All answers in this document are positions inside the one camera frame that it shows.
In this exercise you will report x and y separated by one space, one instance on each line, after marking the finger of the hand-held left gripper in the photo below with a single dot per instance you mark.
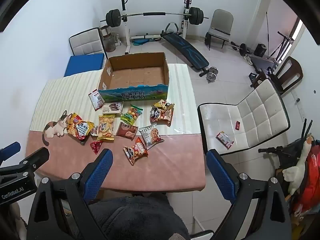
35 158
10 150

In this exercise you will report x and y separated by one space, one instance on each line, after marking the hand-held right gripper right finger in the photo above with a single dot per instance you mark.
220 172

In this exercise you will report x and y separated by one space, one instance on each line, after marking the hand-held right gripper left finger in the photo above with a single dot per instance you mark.
100 172

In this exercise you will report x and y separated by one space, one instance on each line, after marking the small red triangular packet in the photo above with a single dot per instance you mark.
96 146

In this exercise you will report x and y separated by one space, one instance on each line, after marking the small red white packet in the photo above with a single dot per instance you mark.
94 131

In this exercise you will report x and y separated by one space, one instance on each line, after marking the yellow round biscuit bag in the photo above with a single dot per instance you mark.
106 130

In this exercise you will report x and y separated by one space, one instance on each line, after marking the yellow orange noodle snack bag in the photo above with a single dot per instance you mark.
78 128

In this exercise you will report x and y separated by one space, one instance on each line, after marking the green white snack packet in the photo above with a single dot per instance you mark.
126 131

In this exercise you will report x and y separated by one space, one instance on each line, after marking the white chocolate chip cookie packet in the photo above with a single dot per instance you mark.
151 135

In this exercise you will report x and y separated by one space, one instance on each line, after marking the green candy ball bag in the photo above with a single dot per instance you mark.
131 115

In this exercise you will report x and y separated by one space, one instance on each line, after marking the cardboard box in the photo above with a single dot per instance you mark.
137 77

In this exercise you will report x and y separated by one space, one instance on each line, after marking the red white stick packet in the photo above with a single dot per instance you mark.
96 100
225 140

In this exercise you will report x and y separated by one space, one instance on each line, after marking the orange panda cookie packet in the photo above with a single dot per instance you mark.
135 151

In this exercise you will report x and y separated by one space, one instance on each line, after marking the small red card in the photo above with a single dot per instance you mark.
237 125

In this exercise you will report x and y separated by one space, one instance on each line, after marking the person's grey fleece clothing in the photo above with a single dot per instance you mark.
135 220

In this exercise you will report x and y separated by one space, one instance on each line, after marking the white padded chair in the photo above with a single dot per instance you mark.
85 41
250 115

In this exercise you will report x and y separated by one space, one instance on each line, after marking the black scooter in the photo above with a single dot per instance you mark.
282 152

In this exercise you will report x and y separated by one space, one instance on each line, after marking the white chocolate wafer packet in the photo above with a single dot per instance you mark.
112 107

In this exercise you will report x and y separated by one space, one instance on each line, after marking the white plush goose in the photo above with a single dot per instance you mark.
297 165

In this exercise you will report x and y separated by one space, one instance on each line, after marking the red panda cookie packet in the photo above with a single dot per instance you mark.
161 117

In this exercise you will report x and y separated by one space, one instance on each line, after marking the yellow cartoon mouse packet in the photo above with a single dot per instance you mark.
163 105

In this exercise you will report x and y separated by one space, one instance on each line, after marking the red orange bag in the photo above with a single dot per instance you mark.
310 182

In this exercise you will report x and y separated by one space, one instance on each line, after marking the chrome dumbbell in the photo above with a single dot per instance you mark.
212 73

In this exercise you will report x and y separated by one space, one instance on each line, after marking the blue seat cushion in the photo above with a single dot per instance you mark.
83 63

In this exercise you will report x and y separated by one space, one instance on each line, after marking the white sneaker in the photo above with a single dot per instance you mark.
247 58

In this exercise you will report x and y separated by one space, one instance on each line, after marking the grey exercise machine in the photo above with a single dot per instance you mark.
265 63

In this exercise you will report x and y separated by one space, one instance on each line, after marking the dark wooden chair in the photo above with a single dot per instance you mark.
290 75

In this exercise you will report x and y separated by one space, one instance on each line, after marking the short barbell with black plates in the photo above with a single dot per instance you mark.
241 48

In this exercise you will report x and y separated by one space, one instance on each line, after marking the black sit-up bench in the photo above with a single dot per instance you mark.
187 48

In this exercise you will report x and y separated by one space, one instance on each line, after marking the black box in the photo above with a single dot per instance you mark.
260 50

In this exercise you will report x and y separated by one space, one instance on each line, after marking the brown jar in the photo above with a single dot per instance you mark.
109 41

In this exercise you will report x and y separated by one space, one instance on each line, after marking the teal exercise mat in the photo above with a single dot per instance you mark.
140 42

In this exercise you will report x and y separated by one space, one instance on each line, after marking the white barbell rack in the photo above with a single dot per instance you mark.
125 30

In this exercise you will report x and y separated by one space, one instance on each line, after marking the grey chair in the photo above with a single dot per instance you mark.
221 26

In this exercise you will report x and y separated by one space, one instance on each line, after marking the thin black pole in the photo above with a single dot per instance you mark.
267 30

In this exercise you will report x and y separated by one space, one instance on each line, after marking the window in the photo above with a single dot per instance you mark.
297 31

